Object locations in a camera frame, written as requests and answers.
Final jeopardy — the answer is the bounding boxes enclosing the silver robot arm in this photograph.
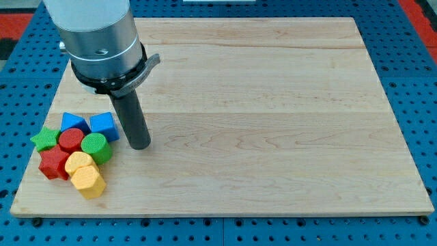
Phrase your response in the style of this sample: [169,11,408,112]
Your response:
[44,0,142,79]

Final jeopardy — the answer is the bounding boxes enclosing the wooden board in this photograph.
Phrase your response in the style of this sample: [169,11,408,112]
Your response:
[10,17,434,218]

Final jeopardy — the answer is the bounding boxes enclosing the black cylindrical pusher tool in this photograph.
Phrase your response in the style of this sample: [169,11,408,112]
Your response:
[109,91,151,150]

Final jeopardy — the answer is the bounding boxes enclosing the black clamp with grey lever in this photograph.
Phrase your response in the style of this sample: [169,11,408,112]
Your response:
[71,44,160,98]

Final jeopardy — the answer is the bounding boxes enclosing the blue cube block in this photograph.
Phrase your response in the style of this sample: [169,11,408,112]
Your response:
[89,112,119,142]

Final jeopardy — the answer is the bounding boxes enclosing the green cylinder block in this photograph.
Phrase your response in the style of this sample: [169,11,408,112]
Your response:
[81,133,113,165]

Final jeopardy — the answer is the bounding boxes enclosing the yellow hexagon block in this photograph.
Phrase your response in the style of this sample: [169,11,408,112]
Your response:
[71,165,107,200]

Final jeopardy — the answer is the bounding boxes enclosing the yellow rounded block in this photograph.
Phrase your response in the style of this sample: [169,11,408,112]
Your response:
[65,151,99,177]

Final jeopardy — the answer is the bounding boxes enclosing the red cylinder block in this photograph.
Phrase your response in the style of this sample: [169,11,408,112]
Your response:
[58,128,85,153]

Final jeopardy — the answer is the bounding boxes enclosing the blue triangle block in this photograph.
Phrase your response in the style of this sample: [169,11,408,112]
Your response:
[61,112,91,135]

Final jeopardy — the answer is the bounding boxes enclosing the red star block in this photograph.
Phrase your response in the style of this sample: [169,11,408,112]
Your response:
[38,144,70,180]

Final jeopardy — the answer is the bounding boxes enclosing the green star block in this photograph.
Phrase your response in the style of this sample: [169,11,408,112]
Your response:
[30,126,61,152]

